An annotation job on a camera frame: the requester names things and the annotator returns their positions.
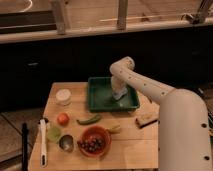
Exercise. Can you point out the dark grapes bunch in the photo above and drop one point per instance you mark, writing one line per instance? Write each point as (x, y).
(91, 144)

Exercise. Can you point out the green plastic tray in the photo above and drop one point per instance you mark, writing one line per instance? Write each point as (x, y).
(100, 98)

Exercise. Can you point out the white handled utensil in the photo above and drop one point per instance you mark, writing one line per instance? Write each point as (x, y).
(43, 128)

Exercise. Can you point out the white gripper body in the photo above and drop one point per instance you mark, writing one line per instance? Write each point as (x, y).
(117, 84)

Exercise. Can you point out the yellow scrub brush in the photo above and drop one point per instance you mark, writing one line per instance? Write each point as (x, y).
(145, 119)

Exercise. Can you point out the blue sponge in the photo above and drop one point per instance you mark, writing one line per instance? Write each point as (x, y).
(119, 94)

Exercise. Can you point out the light green lettuce piece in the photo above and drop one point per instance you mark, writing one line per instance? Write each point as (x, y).
(54, 134)

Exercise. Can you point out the orange bowl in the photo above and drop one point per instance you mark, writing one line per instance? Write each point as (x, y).
(97, 131)

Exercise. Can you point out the black pole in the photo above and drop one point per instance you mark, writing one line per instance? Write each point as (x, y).
(24, 147)

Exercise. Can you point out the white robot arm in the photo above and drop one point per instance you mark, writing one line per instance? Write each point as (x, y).
(183, 130)

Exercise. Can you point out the red tomato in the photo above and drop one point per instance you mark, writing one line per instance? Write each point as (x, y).
(63, 119)

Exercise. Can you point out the white lidded jar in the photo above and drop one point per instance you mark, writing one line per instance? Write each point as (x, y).
(63, 97)

